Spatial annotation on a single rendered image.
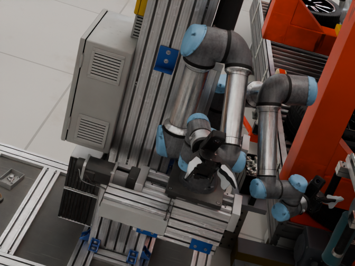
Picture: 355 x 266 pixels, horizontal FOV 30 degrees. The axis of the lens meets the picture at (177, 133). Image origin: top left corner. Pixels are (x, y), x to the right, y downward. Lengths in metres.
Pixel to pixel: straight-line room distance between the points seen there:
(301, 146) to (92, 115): 1.03
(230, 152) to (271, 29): 2.80
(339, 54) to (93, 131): 1.11
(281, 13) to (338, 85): 1.97
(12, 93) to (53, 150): 0.65
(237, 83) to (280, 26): 2.70
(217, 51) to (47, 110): 2.29
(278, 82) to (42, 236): 1.30
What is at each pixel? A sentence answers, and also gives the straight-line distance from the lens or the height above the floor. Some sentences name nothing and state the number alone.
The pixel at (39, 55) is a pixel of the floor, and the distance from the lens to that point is 5.04.
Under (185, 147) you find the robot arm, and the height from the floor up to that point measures 1.15.
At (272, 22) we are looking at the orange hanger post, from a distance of 4.92.
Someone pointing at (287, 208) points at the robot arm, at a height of 0.84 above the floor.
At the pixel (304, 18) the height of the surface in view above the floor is 0.74.
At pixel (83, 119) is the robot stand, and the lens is 2.67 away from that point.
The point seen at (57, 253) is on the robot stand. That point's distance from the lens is 3.05.
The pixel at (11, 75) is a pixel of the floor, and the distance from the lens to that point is 4.71.
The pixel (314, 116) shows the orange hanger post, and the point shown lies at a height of 0.97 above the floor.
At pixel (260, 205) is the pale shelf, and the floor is 0.45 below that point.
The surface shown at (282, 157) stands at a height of 0.39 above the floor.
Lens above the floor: 2.30
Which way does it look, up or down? 31 degrees down
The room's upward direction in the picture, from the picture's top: 17 degrees clockwise
